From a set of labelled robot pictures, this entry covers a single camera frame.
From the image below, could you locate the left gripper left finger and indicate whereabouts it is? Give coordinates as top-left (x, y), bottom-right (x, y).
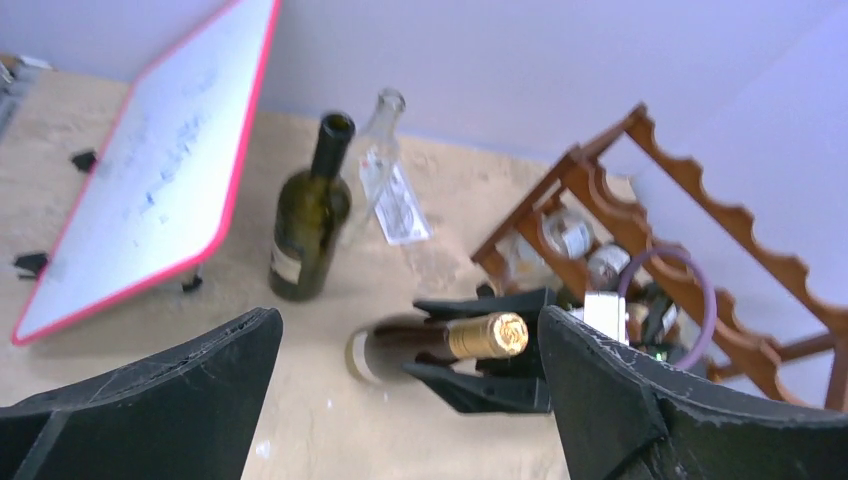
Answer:
top-left (1, 308), bottom-right (284, 479)

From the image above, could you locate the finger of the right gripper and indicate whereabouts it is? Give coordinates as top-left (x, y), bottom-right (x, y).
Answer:
top-left (412, 288), bottom-right (557, 322)
top-left (402, 363), bottom-right (552, 414)

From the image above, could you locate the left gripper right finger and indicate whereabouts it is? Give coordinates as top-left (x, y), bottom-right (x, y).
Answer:
top-left (538, 306), bottom-right (847, 479)

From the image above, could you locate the gold capped red wine bottle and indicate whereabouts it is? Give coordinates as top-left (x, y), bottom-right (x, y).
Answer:
top-left (345, 312), bottom-right (530, 385)

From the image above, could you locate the clear glass bottle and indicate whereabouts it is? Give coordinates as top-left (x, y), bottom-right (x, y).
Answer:
top-left (339, 88), bottom-right (406, 247)

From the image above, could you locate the dark green wine bottle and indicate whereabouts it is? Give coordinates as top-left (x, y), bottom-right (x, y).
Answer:
top-left (268, 111), bottom-right (356, 301)

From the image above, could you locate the clear bottle in rack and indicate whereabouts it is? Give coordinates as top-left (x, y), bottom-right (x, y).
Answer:
top-left (542, 208), bottom-right (594, 259)

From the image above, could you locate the wooden wine rack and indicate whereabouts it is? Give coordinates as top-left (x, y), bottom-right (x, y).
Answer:
top-left (470, 102), bottom-right (848, 412)

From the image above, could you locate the white printed card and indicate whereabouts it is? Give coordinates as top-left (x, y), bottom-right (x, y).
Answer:
top-left (375, 164), bottom-right (432, 246)

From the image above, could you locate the red framed whiteboard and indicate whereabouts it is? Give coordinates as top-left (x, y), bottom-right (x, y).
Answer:
top-left (11, 0), bottom-right (279, 345)

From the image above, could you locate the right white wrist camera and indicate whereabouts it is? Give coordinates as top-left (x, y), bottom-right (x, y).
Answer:
top-left (583, 291), bottom-right (628, 345)

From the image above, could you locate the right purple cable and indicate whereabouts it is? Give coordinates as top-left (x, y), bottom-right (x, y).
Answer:
top-left (616, 245), bottom-right (719, 372)

